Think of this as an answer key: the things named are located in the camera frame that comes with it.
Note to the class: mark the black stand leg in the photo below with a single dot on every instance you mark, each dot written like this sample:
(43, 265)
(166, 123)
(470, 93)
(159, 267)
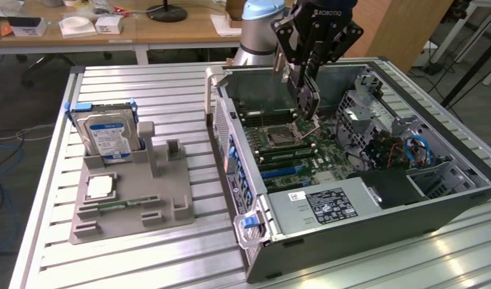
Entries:
(447, 99)

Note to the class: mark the black lamp base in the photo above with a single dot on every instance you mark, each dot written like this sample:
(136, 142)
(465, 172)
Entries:
(167, 15)

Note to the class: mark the clear plastic bag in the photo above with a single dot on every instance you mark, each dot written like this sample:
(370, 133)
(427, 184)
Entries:
(4, 9)

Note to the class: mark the blue case release latch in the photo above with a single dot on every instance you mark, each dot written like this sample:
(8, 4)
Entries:
(248, 222)

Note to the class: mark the white carton printed label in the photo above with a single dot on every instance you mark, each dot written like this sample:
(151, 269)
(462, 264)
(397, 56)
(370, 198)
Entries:
(108, 27)

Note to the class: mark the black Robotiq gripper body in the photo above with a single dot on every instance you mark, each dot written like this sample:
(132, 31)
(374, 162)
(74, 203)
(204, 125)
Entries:
(326, 15)

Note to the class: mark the black power strip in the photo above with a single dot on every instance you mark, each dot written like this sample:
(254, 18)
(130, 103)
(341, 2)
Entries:
(433, 70)

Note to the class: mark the brown cardboard box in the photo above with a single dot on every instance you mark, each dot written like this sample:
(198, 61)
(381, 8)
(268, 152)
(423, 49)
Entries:
(234, 9)

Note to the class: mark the open grey PC case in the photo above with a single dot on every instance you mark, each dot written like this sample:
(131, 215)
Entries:
(350, 241)

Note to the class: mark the green RAM stick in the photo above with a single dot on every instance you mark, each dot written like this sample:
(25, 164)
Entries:
(120, 204)
(287, 155)

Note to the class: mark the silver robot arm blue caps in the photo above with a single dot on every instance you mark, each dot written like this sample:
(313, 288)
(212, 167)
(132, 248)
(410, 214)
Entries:
(258, 36)

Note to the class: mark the hard disk in blue carrier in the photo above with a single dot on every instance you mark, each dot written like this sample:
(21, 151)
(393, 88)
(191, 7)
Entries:
(104, 135)

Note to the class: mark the silver CPU chip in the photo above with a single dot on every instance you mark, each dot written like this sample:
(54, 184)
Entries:
(99, 188)

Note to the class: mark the grey power supply unit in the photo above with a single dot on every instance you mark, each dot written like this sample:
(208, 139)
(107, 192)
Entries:
(330, 204)

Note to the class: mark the green motherboard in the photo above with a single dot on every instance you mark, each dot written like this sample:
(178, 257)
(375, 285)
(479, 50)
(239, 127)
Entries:
(322, 156)

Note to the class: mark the wooden desk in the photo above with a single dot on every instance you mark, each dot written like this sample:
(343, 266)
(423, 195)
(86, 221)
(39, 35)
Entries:
(182, 33)

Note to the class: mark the wooden cabinet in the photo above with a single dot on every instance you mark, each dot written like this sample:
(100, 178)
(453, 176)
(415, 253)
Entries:
(410, 30)

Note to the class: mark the white frame table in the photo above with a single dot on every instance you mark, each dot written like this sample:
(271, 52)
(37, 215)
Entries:
(486, 4)

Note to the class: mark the CPU socket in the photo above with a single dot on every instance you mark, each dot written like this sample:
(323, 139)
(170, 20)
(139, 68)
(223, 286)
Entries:
(279, 135)

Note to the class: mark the white box black top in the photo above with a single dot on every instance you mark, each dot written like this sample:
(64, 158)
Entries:
(28, 30)

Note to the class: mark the white paper booklet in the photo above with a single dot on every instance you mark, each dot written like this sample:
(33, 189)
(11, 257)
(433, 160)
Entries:
(226, 28)

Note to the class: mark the grey plastic parts rack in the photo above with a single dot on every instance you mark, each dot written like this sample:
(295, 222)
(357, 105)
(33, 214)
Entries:
(170, 180)

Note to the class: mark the small white label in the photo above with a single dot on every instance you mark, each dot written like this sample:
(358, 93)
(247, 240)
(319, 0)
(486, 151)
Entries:
(120, 40)

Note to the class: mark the black chair base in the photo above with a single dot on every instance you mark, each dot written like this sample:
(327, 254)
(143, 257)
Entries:
(40, 61)

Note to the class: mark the Nvidia graphics card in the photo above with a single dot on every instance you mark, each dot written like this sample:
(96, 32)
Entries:
(310, 102)

